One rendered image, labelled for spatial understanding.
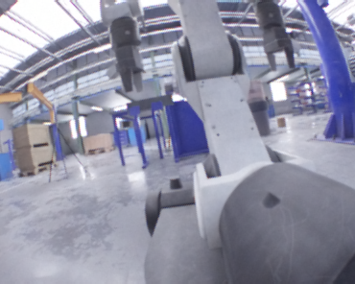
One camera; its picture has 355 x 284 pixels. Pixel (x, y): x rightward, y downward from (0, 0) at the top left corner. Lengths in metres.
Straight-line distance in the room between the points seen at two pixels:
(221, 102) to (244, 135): 0.10
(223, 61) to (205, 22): 0.12
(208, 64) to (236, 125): 0.17
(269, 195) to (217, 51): 0.36
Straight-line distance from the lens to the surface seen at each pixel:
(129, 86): 0.42
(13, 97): 7.11
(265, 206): 0.15
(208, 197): 0.22
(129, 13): 0.51
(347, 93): 2.14
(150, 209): 0.58
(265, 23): 0.54
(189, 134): 2.54
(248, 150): 0.33
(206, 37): 0.45
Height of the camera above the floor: 0.42
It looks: 5 degrees down
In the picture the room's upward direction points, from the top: 11 degrees counter-clockwise
